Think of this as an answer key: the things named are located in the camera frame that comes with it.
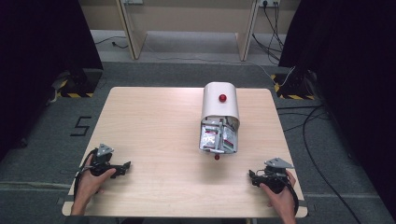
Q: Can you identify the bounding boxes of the yellow black striped stand base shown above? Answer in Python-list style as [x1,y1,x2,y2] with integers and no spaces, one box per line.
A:
[270,69,317,101]
[51,68,105,99]

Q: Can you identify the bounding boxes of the black curtain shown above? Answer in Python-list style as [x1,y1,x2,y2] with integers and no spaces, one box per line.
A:
[0,0,105,162]
[277,0,396,222]

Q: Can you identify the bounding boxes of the person's left hand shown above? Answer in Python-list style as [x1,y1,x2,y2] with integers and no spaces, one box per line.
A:
[74,154,117,203]

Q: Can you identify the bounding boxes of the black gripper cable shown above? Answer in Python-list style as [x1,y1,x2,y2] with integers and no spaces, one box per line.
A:
[74,147,99,195]
[279,174,301,217]

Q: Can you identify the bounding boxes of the long black floor cable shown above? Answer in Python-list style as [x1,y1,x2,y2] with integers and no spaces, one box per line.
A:
[301,105,363,224]

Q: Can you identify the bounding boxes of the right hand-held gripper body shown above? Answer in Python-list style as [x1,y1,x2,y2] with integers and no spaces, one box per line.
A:
[255,157,295,194]

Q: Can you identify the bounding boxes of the bundle of black plugged cables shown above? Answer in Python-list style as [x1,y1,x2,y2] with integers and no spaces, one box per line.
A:
[251,2,288,63]

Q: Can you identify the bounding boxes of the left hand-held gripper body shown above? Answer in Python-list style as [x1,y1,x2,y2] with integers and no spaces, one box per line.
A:
[89,143,126,179]

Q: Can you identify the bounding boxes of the white storage box red knobs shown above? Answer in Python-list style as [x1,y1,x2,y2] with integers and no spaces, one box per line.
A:
[198,81,241,161]

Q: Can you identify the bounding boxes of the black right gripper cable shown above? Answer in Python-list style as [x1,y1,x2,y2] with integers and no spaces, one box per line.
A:
[279,174,301,217]

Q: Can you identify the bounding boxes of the short black cable with plug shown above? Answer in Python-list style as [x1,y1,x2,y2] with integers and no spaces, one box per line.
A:
[94,35,129,50]

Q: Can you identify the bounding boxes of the person's right hand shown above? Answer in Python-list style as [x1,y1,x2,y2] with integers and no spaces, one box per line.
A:
[259,170,297,217]

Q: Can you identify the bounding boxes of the white floor cable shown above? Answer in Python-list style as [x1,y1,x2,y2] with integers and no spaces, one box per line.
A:
[143,43,296,89]

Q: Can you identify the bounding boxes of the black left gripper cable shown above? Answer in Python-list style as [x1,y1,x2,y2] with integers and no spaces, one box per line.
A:
[74,147,99,195]

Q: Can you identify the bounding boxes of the silver packet red label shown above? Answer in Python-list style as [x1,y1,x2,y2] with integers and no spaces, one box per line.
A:
[221,125,239,153]
[200,123,219,151]

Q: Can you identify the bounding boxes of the thin black floor cable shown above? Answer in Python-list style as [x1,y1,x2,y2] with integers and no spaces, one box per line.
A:
[276,105,332,133]

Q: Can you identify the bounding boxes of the beige wooden desk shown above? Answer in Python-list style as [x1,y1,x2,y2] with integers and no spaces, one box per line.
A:
[78,0,302,63]

